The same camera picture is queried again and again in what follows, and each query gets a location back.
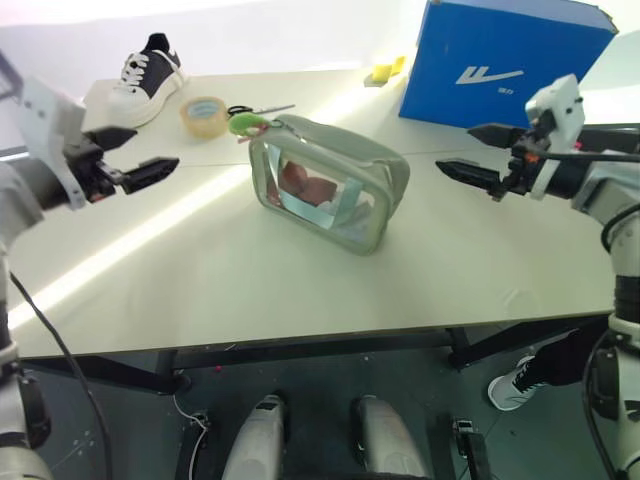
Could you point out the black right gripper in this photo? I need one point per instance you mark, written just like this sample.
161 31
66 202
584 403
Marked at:
522 167

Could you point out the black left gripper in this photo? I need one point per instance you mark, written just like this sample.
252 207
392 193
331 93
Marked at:
87 165

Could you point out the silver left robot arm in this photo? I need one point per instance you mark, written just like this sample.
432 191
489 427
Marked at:
15 200

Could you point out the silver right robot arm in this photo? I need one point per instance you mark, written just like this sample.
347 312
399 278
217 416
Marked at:
620 250

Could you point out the clear grey toiletry bag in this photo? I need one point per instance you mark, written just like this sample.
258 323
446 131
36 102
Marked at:
360 165

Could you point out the reddish-brown round objects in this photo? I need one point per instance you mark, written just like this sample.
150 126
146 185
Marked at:
305 185

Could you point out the black and white sneaker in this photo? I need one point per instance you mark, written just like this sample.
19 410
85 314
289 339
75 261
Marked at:
145 82

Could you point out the clear packing tape roll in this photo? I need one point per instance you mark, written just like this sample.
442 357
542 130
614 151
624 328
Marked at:
202 117

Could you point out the blue shoe box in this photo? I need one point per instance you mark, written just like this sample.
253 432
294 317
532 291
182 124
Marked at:
500 60

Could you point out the yellow sponge block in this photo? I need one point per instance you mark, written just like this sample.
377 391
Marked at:
382 74
401 65

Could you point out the person's black trouser leg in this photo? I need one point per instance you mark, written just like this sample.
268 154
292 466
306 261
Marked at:
565 357

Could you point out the white person's sneaker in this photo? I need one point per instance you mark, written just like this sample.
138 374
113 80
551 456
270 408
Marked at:
510 387

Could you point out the silver robot leg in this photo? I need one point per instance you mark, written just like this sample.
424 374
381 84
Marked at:
385 440
257 435

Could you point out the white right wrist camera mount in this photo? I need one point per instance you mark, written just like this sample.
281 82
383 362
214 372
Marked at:
562 107

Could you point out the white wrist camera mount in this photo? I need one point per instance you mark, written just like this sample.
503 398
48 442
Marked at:
562 107
47 112

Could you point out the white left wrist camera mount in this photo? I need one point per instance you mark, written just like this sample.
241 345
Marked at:
47 112

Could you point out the black table frame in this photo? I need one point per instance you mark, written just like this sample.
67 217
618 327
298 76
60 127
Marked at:
300 350

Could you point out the black stand bracket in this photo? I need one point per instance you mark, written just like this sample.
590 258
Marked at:
470 445

